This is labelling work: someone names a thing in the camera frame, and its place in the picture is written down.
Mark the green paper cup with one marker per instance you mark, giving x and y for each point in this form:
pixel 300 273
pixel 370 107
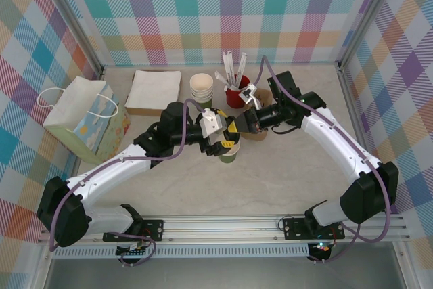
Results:
pixel 228 157

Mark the paper wrapped stirrer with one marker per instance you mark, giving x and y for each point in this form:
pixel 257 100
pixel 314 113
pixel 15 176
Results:
pixel 220 77
pixel 243 62
pixel 226 64
pixel 230 62

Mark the stack of paper cups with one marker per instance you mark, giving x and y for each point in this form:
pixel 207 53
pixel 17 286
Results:
pixel 201 89

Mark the brown cardboard napkin box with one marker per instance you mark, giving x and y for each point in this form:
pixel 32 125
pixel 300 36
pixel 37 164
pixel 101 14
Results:
pixel 145 111

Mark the small green circuit board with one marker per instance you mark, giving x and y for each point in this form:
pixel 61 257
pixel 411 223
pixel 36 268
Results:
pixel 133 252

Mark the printed paper gift bag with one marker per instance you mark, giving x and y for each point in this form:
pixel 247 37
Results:
pixel 84 106

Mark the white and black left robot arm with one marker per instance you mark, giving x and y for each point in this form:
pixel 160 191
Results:
pixel 101 174

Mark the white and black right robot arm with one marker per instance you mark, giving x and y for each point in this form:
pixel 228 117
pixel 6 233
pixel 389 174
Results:
pixel 338 140

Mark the aluminium frame post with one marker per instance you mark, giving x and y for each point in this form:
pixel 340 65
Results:
pixel 67 15
pixel 368 15

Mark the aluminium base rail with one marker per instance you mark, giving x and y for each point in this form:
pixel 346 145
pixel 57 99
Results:
pixel 220 228

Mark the red cup of stirrers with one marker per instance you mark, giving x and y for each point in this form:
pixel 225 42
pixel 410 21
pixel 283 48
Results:
pixel 233 99

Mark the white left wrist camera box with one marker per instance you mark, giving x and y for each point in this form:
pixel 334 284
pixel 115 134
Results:
pixel 209 121

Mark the small circuit board with lights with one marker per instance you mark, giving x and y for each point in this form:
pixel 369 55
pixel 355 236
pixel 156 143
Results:
pixel 321 247

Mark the stack of cardboard cup carriers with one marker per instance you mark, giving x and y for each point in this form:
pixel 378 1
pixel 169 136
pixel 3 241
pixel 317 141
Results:
pixel 262 96

